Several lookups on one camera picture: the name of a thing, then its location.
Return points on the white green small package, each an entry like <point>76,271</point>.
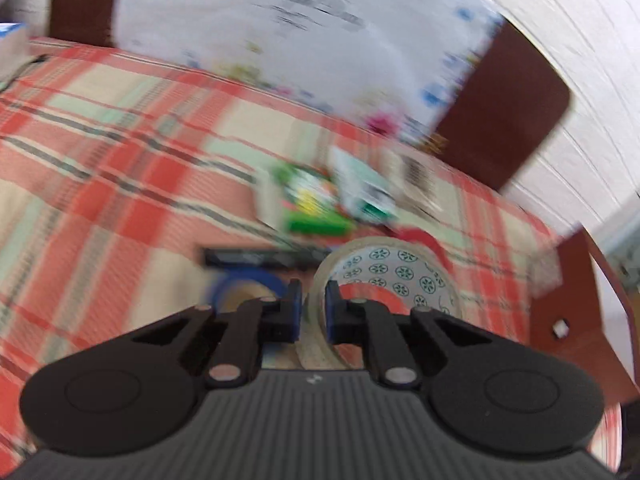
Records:
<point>364,194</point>

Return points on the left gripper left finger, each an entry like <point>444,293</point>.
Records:
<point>224,349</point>

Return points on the clear patterned tape roll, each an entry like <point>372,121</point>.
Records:
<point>400,274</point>

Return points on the brown wooden headboard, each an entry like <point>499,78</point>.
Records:
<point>502,115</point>

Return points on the plaid bed sheet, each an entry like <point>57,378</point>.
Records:
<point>114,168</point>

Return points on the cotton swabs bag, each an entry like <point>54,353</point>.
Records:
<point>411,184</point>

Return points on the floral plastic pillow bag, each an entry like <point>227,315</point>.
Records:
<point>391,66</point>

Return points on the blue tissue box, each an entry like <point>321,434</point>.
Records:
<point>14,48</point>

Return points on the green packaged box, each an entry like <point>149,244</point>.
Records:
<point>300,200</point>

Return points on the brown cardboard box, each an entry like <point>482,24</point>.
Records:
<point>579,312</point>

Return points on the blue tape roll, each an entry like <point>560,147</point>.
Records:
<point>230,288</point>

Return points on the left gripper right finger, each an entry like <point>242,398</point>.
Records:
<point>398,350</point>

